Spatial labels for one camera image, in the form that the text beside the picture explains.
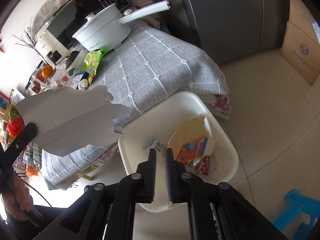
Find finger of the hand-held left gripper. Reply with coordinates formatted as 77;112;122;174
0;122;38;165

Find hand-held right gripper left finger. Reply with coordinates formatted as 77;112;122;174
32;149;157;240

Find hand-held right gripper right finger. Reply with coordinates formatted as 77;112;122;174
165;148;288;240

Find white barcode plastic wrapper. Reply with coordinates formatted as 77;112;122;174
146;137;168;155

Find red snack packet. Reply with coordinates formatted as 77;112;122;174
194;156;211;175

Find white trash bin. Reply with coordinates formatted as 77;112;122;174
117;91;239;213

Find beige printed torn carton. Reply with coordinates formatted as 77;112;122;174
168;116;216;164

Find torn white cardboard piece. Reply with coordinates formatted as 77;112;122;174
14;85;132;157

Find person's left hand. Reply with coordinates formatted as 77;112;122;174
0;175;34;222

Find red plastic bag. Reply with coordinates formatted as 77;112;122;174
6;119;25;140

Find green leafy herbs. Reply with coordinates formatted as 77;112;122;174
10;105;23;120

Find clear glass jar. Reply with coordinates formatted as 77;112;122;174
37;76;57;87

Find white flower print tablecloth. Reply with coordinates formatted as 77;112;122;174
30;42;85;92

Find large orange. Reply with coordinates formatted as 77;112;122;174
41;65;54;78

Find blue carton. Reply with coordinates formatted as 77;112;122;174
74;72;89;87

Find green pumpkin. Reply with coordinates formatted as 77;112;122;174
66;51;80;68

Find grey checked tablecloth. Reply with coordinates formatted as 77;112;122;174
41;20;228;190

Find dried twig bunch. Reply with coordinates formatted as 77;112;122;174
15;17;40;55

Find green snack bag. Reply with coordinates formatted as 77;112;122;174
82;49;109;84

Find black microwave oven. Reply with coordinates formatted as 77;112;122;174
35;0;133;49

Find blue plastic stool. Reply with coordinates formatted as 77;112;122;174
271;189;320;232

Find white electric pot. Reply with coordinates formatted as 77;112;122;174
72;0;172;52

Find grey refrigerator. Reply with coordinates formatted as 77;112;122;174
172;0;290;65

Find brown cardboard box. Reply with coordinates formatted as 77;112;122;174
287;0;320;45
279;21;320;87

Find black wire rack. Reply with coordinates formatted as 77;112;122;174
0;87;43;178

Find black cable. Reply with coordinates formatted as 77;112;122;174
24;181;53;207

